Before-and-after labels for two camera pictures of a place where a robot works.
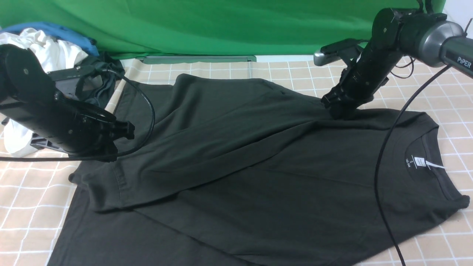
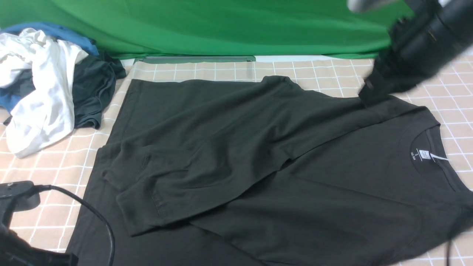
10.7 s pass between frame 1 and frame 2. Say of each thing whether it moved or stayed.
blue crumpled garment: stayed
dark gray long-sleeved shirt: stayed
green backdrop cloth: stayed
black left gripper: moved
